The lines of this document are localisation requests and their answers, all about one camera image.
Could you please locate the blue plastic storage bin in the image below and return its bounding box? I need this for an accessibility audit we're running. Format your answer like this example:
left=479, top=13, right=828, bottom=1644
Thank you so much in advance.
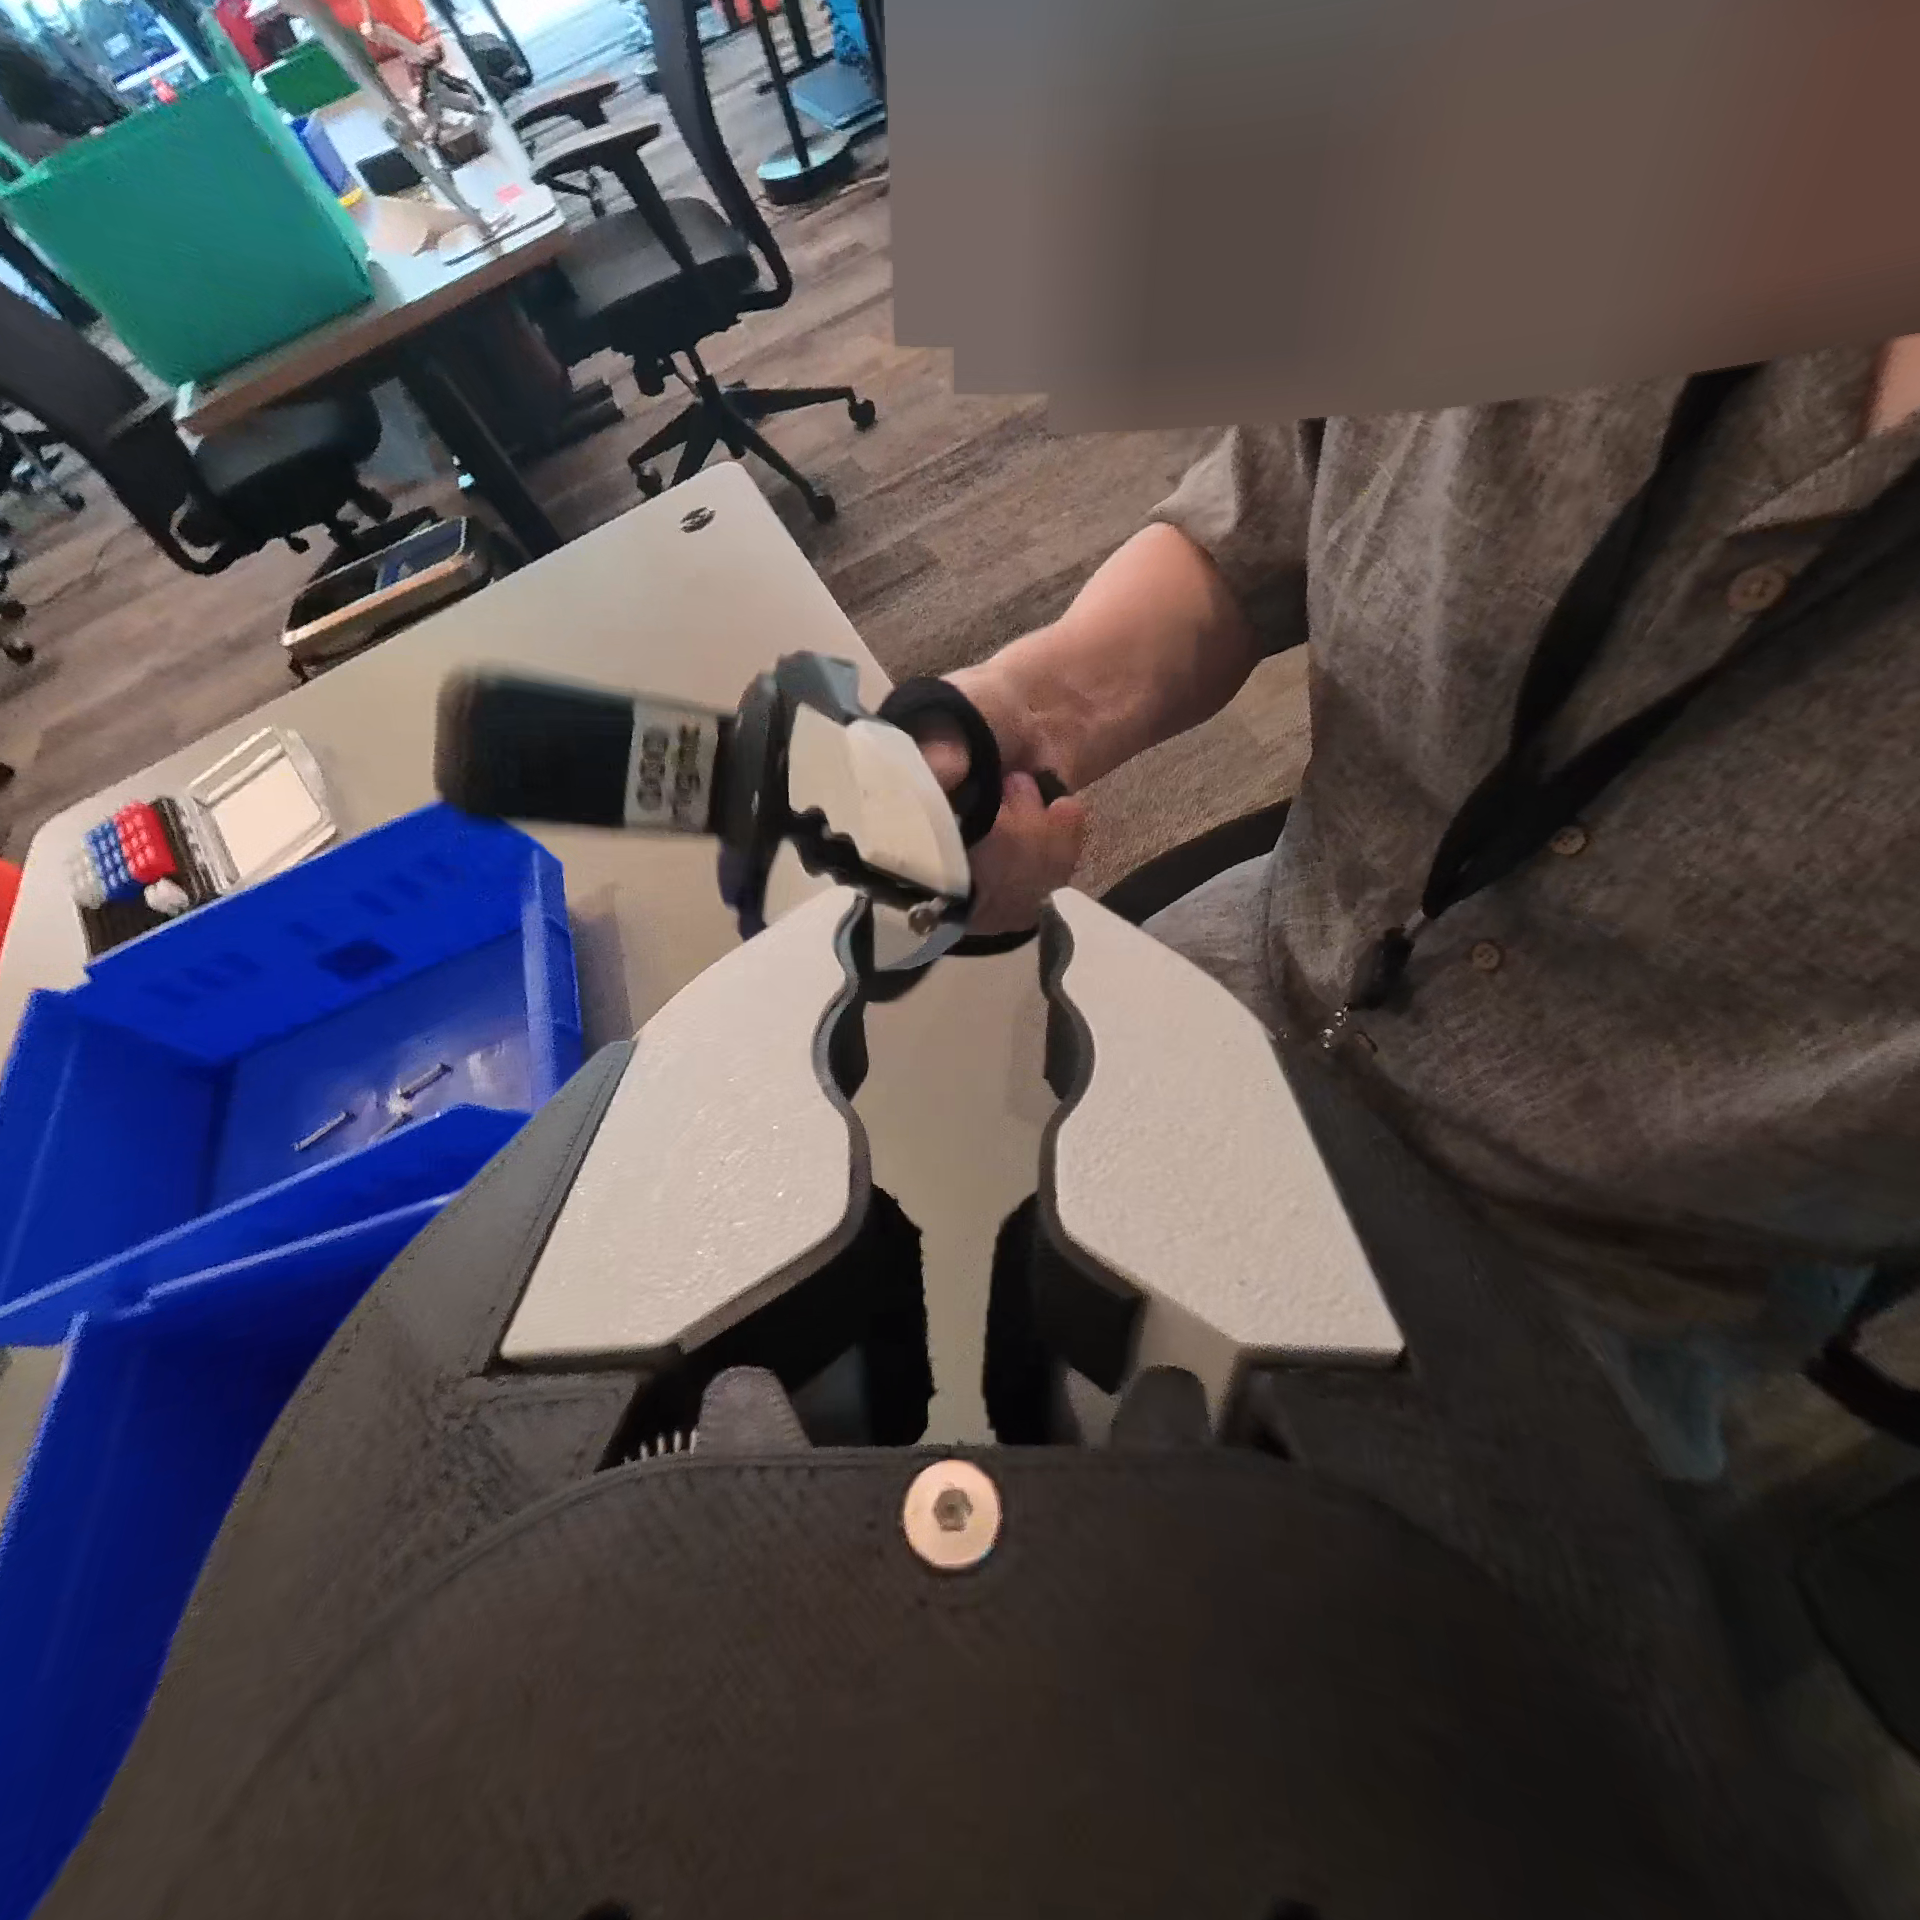
left=0, top=803, right=590, bottom=1352

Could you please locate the black round floor lamp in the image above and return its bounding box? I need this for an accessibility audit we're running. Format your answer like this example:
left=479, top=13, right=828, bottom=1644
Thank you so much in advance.
left=754, top=0, right=890, bottom=207

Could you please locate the black office chair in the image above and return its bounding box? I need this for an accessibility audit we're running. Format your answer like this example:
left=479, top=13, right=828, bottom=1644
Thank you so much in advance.
left=528, top=0, right=883, bottom=520
left=0, top=280, right=403, bottom=582

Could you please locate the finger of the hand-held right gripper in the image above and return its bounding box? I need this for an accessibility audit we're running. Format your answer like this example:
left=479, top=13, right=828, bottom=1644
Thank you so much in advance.
left=784, top=702, right=975, bottom=911

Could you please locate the wooden desk with black legs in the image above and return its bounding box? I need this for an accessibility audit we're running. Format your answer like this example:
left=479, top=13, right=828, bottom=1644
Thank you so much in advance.
left=175, top=90, right=620, bottom=560

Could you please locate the person's right hand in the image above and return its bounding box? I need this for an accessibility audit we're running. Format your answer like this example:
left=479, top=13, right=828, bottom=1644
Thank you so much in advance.
left=919, top=660, right=1088, bottom=940

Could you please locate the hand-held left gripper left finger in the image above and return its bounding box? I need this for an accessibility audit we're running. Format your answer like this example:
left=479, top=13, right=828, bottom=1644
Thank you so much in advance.
left=498, top=887, right=880, bottom=1368

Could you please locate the grey mesh chair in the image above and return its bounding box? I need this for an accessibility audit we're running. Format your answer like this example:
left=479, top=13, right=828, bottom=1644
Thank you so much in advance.
left=1100, top=800, right=1296, bottom=928

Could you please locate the blue storage bin with divider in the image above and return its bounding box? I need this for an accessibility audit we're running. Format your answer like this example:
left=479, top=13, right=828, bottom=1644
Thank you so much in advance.
left=0, top=1218, right=396, bottom=1920

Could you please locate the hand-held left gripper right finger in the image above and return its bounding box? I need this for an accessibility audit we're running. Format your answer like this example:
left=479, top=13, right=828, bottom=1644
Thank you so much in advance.
left=1031, top=884, right=1412, bottom=1368

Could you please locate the black lanyard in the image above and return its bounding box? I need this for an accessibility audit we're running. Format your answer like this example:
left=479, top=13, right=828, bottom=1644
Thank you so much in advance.
left=1318, top=367, right=1920, bottom=1056

